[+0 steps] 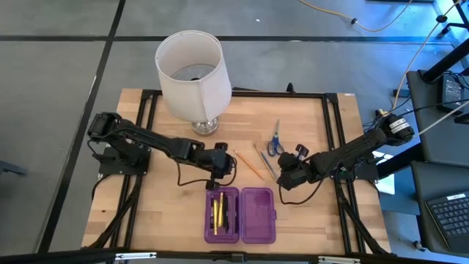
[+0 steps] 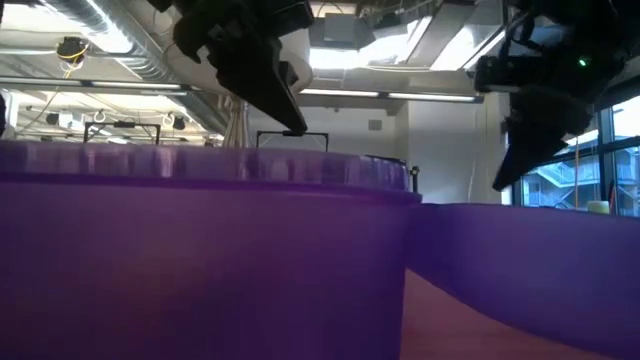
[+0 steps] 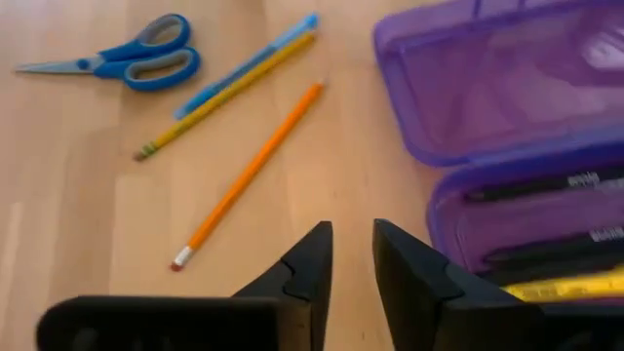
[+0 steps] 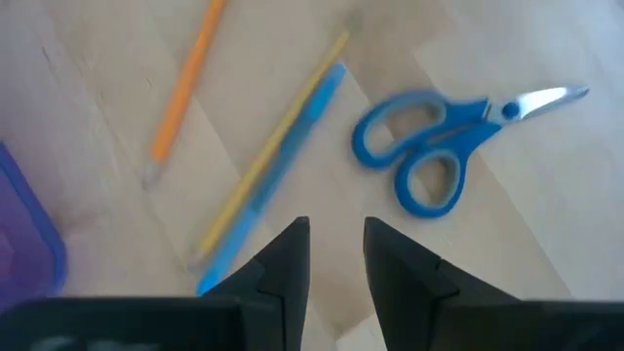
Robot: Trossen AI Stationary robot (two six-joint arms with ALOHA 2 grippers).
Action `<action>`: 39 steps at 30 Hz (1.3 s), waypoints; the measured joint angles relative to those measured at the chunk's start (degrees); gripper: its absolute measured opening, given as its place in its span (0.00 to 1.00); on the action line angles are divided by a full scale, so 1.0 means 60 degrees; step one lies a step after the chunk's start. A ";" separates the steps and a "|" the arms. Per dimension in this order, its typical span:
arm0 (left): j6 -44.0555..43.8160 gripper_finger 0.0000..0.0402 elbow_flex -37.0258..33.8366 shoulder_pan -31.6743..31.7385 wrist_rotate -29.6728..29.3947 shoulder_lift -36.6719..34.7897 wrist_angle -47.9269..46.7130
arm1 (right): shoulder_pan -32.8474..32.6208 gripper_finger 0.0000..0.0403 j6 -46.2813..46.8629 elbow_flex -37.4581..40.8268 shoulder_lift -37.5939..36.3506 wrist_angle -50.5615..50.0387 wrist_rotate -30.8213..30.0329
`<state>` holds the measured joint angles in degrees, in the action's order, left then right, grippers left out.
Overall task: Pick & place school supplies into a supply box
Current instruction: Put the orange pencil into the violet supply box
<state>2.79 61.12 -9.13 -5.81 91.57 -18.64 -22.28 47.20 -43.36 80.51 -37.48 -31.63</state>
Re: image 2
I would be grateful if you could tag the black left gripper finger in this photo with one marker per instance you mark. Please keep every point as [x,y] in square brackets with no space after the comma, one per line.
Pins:
[265,95]

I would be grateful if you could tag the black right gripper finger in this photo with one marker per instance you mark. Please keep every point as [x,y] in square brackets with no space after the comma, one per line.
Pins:
[537,140]

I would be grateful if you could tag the grey ceiling unit box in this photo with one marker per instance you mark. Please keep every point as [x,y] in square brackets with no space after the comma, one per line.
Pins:
[340,27]

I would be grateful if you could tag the white shade table lamp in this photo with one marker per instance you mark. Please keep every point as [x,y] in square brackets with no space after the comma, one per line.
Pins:
[236,125]

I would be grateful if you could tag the dark framed window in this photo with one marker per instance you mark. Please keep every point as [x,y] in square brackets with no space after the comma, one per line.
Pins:
[620,170]

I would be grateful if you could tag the yellow-green cup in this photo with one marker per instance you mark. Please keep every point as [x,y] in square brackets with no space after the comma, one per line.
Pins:
[598,207]

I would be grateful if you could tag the right purple plastic bowl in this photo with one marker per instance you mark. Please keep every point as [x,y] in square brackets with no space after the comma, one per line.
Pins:
[540,260]

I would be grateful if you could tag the long ceiling light strip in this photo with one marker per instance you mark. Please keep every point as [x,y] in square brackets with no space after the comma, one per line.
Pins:
[390,94]
[110,85]

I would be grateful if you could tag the rectangular metal air duct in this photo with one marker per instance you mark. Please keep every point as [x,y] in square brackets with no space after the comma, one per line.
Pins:
[450,40]

